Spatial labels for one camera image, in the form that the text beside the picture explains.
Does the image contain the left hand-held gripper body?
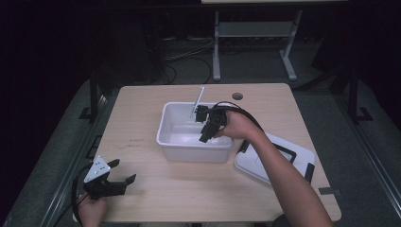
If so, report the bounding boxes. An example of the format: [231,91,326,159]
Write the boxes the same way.
[82,154,128,201]

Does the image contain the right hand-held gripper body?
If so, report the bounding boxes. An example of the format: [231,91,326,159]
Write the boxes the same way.
[199,107,229,144]

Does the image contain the white utensil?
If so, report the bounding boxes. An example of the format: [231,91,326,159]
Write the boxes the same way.
[189,86,206,119]

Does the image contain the white plastic bin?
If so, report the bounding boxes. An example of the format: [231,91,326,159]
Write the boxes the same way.
[155,101,235,164]

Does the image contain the person's left hand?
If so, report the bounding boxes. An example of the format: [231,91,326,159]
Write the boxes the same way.
[77,194,108,227]

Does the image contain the person's right hand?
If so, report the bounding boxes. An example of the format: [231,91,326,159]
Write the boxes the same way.
[214,110,263,142]

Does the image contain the black metal stand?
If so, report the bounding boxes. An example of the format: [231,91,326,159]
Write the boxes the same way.
[78,70,102,123]
[345,67,375,125]

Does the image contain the grey metal-framed desk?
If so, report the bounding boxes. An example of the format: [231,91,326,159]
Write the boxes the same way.
[200,0,348,82]

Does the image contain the left hand-held gripper cable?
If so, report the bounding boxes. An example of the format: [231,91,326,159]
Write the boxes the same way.
[71,163,95,225]

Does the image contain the hand-held gripper cable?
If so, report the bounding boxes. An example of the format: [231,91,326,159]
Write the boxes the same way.
[211,100,265,132]
[71,163,95,225]

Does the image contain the right hand-held gripper cable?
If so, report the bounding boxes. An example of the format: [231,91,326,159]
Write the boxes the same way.
[211,100,265,132]

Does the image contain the metal floor rail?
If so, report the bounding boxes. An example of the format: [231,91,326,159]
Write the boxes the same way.
[332,93,401,218]
[39,91,122,227]

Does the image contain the bundle of floor cables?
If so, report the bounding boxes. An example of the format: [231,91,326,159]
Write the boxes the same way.
[162,36,216,85]

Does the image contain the white bin lid black handles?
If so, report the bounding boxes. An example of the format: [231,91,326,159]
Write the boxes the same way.
[234,131,317,187]

